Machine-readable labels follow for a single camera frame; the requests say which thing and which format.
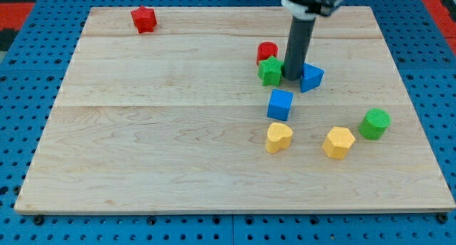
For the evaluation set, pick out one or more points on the blue triangle block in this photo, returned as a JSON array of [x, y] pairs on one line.
[[311, 77]]

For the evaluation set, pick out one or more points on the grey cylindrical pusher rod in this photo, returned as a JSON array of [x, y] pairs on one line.
[[297, 47]]

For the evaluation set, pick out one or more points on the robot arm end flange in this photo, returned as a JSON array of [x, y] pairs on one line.
[[309, 9]]

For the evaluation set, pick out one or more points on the wooden board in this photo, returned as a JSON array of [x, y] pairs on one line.
[[174, 122]]

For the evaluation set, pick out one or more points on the yellow heart block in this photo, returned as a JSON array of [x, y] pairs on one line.
[[278, 137]]

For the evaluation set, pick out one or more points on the blue cube block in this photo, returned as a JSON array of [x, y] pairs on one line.
[[279, 104]]

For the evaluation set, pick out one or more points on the green star block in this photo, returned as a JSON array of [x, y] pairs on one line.
[[270, 71]]

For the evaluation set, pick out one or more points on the red cylinder block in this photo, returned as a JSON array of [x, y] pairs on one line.
[[265, 50]]

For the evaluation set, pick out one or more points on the yellow hexagon block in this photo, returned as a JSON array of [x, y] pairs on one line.
[[338, 143]]

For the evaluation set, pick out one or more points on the red star block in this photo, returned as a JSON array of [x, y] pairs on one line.
[[144, 19]]

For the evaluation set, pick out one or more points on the green cylinder block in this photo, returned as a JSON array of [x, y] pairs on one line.
[[375, 122]]

